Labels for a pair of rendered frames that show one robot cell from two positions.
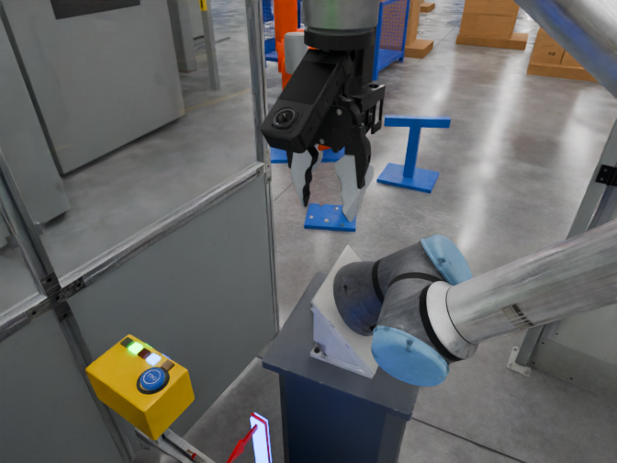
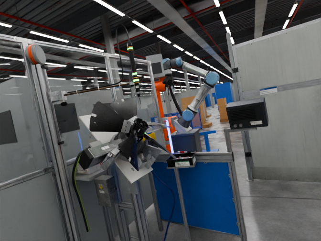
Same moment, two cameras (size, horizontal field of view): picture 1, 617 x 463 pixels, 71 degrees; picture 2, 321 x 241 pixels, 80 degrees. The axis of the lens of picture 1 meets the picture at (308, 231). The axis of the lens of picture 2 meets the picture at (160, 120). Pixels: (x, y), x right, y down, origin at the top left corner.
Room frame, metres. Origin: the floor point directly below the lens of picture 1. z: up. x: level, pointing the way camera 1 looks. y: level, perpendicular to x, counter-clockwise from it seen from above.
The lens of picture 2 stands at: (-1.49, 0.08, 1.31)
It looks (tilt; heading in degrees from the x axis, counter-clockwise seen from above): 4 degrees down; 1
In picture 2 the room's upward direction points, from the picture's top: 10 degrees counter-clockwise
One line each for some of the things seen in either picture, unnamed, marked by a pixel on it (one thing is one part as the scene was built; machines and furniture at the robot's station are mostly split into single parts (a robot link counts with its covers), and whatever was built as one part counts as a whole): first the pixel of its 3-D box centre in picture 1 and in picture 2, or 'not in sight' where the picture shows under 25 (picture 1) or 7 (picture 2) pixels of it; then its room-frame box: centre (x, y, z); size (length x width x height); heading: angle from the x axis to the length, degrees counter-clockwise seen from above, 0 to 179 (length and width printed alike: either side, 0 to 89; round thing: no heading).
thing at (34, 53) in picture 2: not in sight; (36, 55); (0.00, 0.97, 1.88); 0.16 x 0.07 x 0.16; 3
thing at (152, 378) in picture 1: (152, 378); not in sight; (0.47, 0.27, 1.08); 0.04 x 0.04 x 0.02
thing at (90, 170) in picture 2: not in sight; (87, 166); (0.18, 0.84, 0.92); 0.17 x 0.16 x 0.11; 58
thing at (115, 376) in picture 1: (141, 386); (146, 138); (0.49, 0.31, 1.02); 0.16 x 0.10 x 0.11; 58
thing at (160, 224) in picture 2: not in sight; (155, 195); (0.51, 0.34, 0.39); 0.04 x 0.04 x 0.78; 58
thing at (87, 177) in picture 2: not in sight; (97, 170); (0.23, 0.78, 0.85); 0.36 x 0.24 x 0.03; 148
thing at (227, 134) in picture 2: not in sight; (228, 140); (0.05, -0.39, 0.96); 0.03 x 0.03 x 0.20; 58
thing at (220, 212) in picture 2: not in sight; (190, 194); (0.28, -0.03, 0.45); 0.82 x 0.02 x 0.66; 58
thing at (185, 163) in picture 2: not in sight; (181, 159); (0.10, 0.00, 0.85); 0.22 x 0.17 x 0.07; 72
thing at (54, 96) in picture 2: not in sight; (57, 96); (0.00, 0.88, 1.54); 0.10 x 0.07 x 0.09; 93
